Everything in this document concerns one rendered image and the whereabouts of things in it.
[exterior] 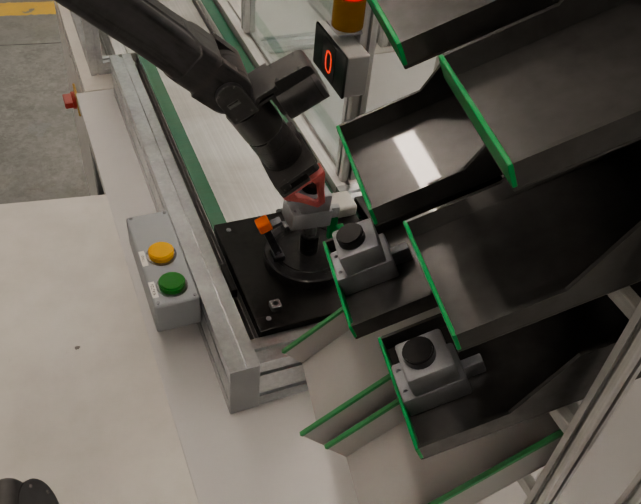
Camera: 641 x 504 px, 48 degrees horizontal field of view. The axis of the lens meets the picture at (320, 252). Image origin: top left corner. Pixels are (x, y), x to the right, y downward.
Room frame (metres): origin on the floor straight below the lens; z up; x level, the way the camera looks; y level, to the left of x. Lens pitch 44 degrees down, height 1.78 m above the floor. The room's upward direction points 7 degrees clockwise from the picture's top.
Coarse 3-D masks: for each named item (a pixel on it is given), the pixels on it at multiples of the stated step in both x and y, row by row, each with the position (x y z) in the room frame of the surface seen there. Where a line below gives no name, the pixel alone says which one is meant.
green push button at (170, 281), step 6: (162, 276) 0.75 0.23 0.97; (168, 276) 0.75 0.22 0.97; (174, 276) 0.76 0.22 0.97; (180, 276) 0.76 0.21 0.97; (162, 282) 0.74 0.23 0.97; (168, 282) 0.74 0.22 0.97; (174, 282) 0.74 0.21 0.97; (180, 282) 0.74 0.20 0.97; (162, 288) 0.73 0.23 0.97; (168, 288) 0.73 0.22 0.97; (174, 288) 0.73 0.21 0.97; (180, 288) 0.73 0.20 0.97
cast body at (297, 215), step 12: (300, 192) 0.81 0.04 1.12; (312, 192) 0.81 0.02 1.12; (288, 204) 0.82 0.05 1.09; (300, 204) 0.81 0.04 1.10; (324, 204) 0.81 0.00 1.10; (336, 204) 0.85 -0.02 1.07; (288, 216) 0.81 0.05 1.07; (300, 216) 0.80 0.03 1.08; (312, 216) 0.81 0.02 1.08; (324, 216) 0.81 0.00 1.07; (336, 216) 0.84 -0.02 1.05; (300, 228) 0.80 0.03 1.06
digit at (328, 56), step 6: (324, 36) 1.06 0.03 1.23; (324, 42) 1.06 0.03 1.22; (324, 48) 1.06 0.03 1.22; (330, 48) 1.04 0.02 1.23; (324, 54) 1.05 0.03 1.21; (330, 54) 1.03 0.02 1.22; (324, 60) 1.05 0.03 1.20; (330, 60) 1.03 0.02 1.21; (324, 66) 1.05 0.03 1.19; (330, 66) 1.03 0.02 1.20; (324, 72) 1.05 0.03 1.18; (330, 72) 1.03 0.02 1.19; (330, 78) 1.03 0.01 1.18
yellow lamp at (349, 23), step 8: (336, 0) 1.04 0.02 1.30; (344, 0) 1.03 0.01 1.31; (336, 8) 1.04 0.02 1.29; (344, 8) 1.03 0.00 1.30; (352, 8) 1.03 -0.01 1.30; (360, 8) 1.03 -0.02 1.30; (336, 16) 1.03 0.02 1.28; (344, 16) 1.03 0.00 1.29; (352, 16) 1.03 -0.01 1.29; (360, 16) 1.03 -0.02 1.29; (336, 24) 1.03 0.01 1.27; (344, 24) 1.03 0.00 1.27; (352, 24) 1.03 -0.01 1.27; (360, 24) 1.04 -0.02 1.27; (352, 32) 1.03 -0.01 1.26
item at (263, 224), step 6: (264, 216) 0.80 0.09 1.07; (258, 222) 0.79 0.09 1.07; (264, 222) 0.79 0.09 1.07; (270, 222) 0.80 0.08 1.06; (276, 222) 0.80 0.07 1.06; (258, 228) 0.78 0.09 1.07; (264, 228) 0.79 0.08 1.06; (270, 228) 0.79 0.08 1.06; (264, 234) 0.79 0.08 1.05; (270, 234) 0.79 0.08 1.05; (270, 240) 0.79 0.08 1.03; (270, 246) 0.79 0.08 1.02; (276, 246) 0.80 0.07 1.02; (276, 252) 0.80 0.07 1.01
